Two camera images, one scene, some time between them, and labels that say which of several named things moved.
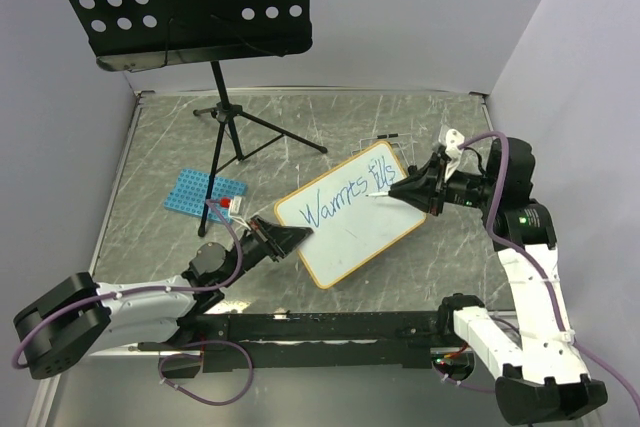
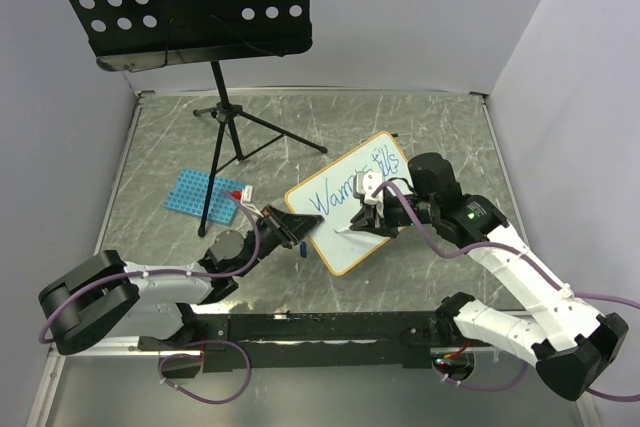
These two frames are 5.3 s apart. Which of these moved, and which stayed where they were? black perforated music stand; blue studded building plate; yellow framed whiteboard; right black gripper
Moved: yellow framed whiteboard; right black gripper
Stayed: black perforated music stand; blue studded building plate
